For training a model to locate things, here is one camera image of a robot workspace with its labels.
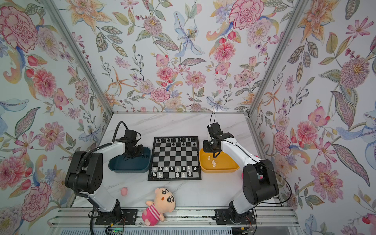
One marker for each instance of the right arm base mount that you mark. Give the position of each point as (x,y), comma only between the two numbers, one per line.
(231,217)

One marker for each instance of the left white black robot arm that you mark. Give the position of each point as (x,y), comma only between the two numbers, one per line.
(85,173)

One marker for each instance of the yellow plastic tray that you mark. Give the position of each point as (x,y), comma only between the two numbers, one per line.
(222,164)

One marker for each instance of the small pink eraser toy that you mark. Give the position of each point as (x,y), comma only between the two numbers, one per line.
(124,191)

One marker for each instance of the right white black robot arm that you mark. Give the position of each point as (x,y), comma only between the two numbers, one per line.
(259,178)

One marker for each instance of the pink striped plush doll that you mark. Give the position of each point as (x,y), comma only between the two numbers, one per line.
(164,202)

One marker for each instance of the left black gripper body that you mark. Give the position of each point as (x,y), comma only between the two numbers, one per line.
(136,151)

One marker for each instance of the teal plastic tray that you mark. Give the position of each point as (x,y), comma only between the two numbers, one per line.
(122,164)

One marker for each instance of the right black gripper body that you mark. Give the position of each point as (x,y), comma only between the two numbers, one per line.
(210,147)

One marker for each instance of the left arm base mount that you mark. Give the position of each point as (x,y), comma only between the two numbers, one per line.
(125,217)

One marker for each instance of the black and white chessboard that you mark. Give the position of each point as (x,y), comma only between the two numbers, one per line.
(175,159)

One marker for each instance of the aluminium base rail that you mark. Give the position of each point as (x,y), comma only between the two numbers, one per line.
(263,216)

